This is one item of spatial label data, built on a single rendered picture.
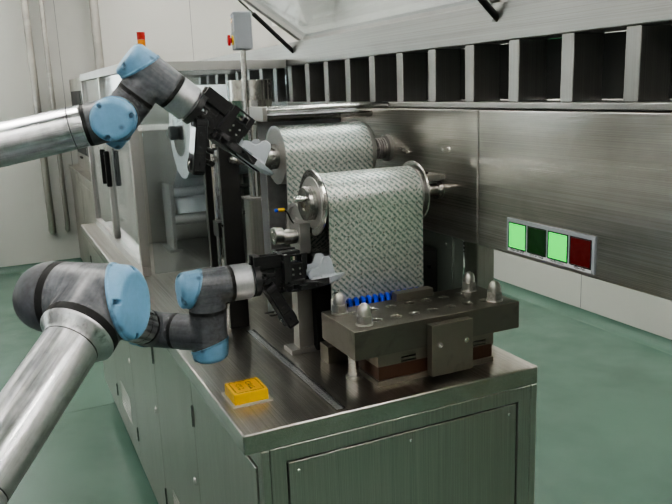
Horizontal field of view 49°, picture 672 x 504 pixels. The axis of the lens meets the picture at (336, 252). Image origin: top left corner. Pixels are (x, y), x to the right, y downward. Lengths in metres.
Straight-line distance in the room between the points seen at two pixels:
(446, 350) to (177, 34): 5.94
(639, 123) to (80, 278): 0.92
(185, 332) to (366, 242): 0.44
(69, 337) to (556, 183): 0.90
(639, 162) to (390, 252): 0.61
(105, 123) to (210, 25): 5.99
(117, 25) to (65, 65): 0.58
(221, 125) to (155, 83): 0.15
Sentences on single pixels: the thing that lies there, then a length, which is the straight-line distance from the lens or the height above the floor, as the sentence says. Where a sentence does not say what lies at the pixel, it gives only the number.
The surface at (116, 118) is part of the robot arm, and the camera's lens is 1.32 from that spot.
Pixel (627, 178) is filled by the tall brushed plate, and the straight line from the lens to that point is 1.33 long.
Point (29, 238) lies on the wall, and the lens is 7.09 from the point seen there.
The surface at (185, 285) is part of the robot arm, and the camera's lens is 1.47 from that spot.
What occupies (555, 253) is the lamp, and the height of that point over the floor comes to 1.17.
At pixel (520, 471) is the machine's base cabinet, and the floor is 0.66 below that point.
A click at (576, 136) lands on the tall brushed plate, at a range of 1.41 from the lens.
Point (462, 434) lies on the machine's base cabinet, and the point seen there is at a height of 0.79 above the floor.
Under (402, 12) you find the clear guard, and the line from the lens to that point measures 1.94.
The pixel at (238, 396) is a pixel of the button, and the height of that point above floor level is 0.92.
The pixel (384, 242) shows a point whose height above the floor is 1.15.
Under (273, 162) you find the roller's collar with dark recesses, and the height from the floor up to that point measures 1.32.
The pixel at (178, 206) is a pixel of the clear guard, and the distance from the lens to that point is 2.54.
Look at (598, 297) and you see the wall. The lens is 4.84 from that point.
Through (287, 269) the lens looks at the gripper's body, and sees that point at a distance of 1.52.
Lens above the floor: 1.50
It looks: 13 degrees down
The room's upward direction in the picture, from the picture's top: 2 degrees counter-clockwise
